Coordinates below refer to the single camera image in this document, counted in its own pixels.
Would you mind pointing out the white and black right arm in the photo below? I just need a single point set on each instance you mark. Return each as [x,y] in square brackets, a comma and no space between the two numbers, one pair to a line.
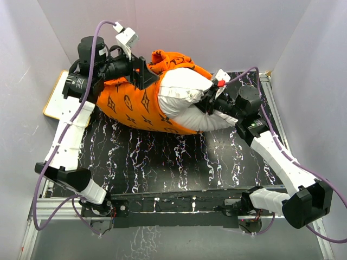
[307,198]

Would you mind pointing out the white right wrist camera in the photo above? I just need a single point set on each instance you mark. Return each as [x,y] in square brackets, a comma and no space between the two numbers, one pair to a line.
[220,78]

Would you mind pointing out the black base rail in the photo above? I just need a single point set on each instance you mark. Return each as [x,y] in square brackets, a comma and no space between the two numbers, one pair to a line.
[215,207]

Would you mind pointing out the white pillow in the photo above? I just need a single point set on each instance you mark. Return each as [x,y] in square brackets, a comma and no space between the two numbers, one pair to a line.
[182,88]

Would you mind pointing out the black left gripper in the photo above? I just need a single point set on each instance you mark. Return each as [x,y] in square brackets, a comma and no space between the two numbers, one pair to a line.
[144,77]

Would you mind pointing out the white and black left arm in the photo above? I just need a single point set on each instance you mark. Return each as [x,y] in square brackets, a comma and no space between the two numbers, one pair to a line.
[83,85]

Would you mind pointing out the aluminium frame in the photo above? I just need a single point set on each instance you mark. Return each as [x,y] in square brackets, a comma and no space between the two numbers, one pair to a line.
[42,215]

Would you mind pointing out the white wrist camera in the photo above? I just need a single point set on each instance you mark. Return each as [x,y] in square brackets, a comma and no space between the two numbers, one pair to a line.
[126,38]
[220,78]

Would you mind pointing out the orange patterned plush pillowcase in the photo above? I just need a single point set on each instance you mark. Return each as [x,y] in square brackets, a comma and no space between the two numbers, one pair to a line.
[140,109]

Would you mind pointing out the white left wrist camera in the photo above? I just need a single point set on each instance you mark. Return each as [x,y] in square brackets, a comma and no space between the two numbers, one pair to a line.
[126,38]

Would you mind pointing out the white board with wooden frame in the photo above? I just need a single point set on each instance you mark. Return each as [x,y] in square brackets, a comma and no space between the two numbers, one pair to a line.
[57,106]

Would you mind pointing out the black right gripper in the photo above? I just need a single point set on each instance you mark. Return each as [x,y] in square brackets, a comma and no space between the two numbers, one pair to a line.
[205,103]

